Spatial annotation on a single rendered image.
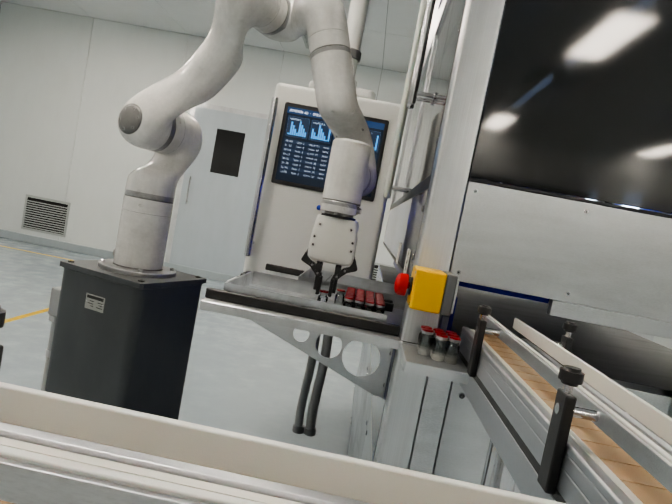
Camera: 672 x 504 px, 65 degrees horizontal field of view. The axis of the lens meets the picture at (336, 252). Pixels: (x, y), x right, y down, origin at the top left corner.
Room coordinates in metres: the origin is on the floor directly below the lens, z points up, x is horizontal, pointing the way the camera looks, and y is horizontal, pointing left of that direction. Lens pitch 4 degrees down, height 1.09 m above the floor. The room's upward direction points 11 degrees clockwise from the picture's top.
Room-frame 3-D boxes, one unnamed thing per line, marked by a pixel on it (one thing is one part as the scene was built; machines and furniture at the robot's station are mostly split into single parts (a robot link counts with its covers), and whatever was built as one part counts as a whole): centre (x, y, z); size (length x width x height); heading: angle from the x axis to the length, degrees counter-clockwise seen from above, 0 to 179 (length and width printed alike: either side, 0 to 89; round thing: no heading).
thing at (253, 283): (1.20, 0.04, 0.90); 0.34 x 0.26 x 0.04; 87
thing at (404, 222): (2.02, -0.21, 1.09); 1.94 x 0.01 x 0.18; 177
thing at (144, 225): (1.34, 0.49, 0.95); 0.19 x 0.19 x 0.18
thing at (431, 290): (0.94, -0.18, 0.99); 0.08 x 0.07 x 0.07; 87
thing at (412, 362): (0.92, -0.22, 0.87); 0.14 x 0.13 x 0.02; 87
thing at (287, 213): (2.11, 0.09, 1.19); 0.50 x 0.19 x 0.78; 87
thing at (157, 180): (1.37, 0.48, 1.16); 0.19 x 0.12 x 0.24; 157
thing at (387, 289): (1.53, -0.09, 0.90); 0.34 x 0.26 x 0.04; 87
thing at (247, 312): (1.37, -0.01, 0.87); 0.70 x 0.48 x 0.02; 177
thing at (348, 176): (1.14, 0.01, 1.19); 0.09 x 0.08 x 0.13; 157
